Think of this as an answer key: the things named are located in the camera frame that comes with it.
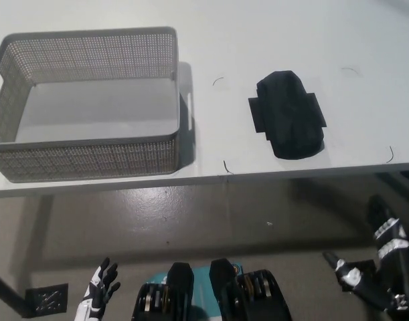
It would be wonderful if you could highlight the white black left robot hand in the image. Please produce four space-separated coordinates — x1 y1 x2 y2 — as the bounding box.
73 256 122 321

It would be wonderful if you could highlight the black tape cross patch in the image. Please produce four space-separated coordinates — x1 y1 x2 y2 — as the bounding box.
248 92 327 142

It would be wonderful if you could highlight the grey perforated metal basket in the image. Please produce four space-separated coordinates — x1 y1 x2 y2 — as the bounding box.
0 26 195 184

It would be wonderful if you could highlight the black fabric pencil case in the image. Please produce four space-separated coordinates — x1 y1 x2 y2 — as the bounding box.
256 70 323 161

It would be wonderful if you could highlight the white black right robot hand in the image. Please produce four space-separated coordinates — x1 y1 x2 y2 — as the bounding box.
322 195 409 317

